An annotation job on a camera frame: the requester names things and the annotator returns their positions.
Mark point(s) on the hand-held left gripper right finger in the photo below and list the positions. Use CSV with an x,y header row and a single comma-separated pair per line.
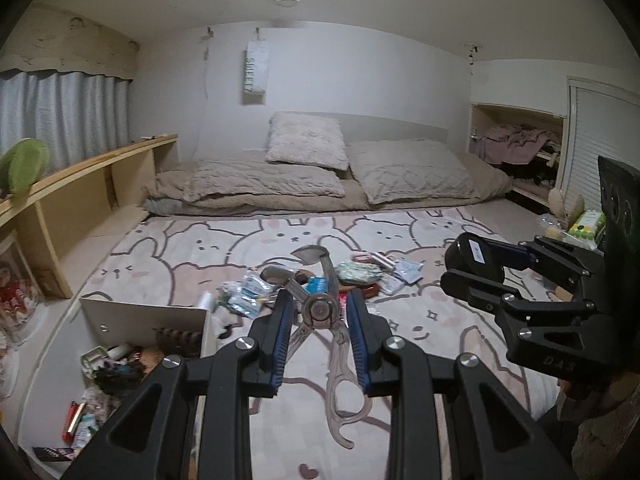
x,y
357,340

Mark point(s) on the green white tissue pack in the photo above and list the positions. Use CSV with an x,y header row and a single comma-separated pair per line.
x,y
585,225

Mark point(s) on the red printed bag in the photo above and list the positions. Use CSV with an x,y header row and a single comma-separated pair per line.
x,y
12,300

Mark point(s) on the blue white packet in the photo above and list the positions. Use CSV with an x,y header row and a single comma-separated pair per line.
x,y
245,292

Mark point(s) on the beige plush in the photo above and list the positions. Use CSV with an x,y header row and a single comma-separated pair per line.
x,y
562,202

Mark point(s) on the white sachets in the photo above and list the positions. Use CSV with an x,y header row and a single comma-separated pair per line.
x,y
407,270

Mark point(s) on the white cardboard box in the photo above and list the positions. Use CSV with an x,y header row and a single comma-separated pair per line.
x,y
150,317

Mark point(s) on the quilted beige pillow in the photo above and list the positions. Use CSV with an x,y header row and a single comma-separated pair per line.
x,y
260,180
410,170

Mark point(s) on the green plush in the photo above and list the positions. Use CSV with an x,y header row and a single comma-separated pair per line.
x,y
25,165

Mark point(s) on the wall cubby shelf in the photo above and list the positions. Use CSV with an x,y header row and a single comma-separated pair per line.
x,y
480,115

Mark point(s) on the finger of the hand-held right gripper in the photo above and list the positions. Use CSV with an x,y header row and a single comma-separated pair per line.
x,y
515,256
480,292

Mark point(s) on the small black box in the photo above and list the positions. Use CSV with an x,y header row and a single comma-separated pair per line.
x,y
52,454

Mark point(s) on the pile of pinkish clothes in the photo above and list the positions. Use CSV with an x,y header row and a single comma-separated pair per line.
x,y
515,142

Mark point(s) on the blue foil packet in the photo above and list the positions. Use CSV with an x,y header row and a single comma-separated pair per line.
x,y
317,285

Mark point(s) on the white louvered door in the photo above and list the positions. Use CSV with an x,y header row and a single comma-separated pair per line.
x,y
595,140

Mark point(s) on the white rolled cloth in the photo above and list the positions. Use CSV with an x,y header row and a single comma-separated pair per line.
x,y
205,302

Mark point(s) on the grey headboard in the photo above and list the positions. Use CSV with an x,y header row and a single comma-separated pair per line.
x,y
395,127

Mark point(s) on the bunny printed blanket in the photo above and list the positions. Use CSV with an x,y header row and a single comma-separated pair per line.
x,y
210,245

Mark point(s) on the large black round tin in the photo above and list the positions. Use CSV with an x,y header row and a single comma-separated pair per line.
x,y
467,257

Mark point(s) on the fluffy beige pillow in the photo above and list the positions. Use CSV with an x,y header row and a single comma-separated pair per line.
x,y
307,140

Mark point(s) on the ribbed clear case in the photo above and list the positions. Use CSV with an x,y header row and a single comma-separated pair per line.
x,y
390,285

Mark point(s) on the wooden shelf unit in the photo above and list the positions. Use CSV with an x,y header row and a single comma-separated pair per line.
x,y
90,180

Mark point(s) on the grey curtain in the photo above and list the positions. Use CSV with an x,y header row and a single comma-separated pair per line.
x,y
65,115

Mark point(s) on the person's right forearm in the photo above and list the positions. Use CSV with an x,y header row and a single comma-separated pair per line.
x,y
607,430

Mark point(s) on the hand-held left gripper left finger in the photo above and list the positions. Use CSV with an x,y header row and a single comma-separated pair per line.
x,y
281,340

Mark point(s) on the floral pouch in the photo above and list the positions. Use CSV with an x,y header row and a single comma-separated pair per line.
x,y
357,272

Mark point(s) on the red box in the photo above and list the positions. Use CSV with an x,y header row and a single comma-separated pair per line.
x,y
362,291

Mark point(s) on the brown hair claw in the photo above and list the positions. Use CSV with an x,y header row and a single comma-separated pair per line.
x,y
177,339

